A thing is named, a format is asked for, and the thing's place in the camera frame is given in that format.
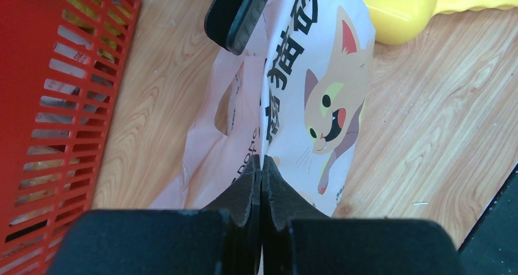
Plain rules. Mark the yellow plastic scoop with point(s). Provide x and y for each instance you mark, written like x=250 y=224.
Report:
x=399 y=21

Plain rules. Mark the black bag clip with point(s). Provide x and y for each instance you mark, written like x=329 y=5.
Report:
x=230 y=23

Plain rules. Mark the cat litter bag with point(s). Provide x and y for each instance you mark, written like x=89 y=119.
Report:
x=295 y=95

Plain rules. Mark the red plastic shopping basket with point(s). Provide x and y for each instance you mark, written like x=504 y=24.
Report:
x=62 y=64

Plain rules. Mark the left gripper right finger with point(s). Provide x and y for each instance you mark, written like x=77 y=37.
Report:
x=299 y=239

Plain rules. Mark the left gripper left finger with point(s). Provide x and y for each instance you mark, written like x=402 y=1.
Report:
x=221 y=238

